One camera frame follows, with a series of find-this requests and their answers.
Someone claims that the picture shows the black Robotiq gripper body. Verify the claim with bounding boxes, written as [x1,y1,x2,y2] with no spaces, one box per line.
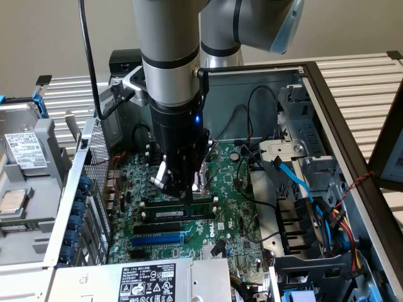
[148,99,211,177]

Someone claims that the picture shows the grey parts rack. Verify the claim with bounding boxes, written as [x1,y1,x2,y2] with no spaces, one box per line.
[0,118,74,268]

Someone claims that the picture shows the RAM slot black latches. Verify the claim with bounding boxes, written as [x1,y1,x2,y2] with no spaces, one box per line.
[139,213,220,225]

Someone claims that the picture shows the metal disk bay cage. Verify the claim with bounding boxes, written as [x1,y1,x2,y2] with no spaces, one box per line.
[276,83,346,196]

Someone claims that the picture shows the CPU socket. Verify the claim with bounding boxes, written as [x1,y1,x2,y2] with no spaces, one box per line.
[191,169,210,198]

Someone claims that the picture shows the silver power supply unit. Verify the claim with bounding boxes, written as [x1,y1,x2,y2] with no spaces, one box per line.
[47,257,232,302]

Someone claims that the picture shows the red black twisted wire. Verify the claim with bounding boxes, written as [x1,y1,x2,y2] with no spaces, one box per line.
[333,171,374,215]

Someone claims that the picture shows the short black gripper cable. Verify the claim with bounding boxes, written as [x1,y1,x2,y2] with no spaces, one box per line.
[193,66,210,109]

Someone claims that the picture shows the metal socket cover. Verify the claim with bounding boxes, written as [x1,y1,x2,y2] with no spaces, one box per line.
[201,141,222,191]

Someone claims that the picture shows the open metal PC case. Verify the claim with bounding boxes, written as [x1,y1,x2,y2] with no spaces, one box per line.
[42,61,403,302]

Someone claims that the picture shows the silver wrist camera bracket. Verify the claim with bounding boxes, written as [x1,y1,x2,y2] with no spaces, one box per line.
[121,65,149,106]

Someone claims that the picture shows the black plastic fan duct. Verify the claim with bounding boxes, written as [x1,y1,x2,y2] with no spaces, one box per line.
[275,196,327,257]

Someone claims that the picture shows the thin red wire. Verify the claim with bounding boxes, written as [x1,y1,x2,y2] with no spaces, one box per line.
[88,152,130,167]

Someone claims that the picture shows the low looped black wire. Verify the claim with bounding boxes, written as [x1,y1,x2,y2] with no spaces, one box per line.
[217,103,250,142]

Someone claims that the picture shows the blue expansion slot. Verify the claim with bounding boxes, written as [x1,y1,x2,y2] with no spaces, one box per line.
[131,232,185,248]

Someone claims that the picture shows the green Dell motherboard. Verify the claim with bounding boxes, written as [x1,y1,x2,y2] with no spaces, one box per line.
[106,141,275,284]

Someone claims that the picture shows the black wire cluster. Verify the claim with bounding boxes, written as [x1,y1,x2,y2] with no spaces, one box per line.
[239,147,262,172]

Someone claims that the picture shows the black box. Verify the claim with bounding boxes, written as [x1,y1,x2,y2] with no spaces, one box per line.
[109,49,142,74]

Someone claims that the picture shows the silver drive bracket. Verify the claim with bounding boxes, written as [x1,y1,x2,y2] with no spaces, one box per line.
[258,140,308,177]

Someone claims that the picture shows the black plastic drive bay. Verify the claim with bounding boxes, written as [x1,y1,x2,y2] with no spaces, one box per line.
[270,251,366,302]

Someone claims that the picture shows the silver CPU chip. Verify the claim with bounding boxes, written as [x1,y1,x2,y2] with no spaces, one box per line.
[0,187,28,218]

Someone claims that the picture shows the long black camera cable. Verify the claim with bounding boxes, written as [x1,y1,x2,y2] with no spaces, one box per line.
[77,0,135,121]

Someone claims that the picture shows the long black expansion slot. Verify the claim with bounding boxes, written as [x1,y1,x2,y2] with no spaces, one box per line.
[133,221,184,235]

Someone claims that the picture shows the hard disk with blue rails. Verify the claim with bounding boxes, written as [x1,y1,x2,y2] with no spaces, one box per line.
[0,91,54,177]

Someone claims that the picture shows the yellow power wires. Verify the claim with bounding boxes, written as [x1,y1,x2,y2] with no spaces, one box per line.
[229,274,253,290]

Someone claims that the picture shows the red yellow black wire bundle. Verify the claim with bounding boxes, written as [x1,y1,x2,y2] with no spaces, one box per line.
[327,206,365,279]

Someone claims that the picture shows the dark framed panel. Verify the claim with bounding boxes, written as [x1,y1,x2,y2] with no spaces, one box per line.
[367,72,403,193]

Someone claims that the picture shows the blue SATA wire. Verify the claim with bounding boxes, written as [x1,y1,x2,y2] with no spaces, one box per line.
[270,156,331,240]

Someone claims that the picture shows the tall looped black wire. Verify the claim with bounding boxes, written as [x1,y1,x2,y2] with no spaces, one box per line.
[247,85,281,141]

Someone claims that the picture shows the thick black looped wire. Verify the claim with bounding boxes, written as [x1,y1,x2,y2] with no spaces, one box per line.
[132,123,156,150]

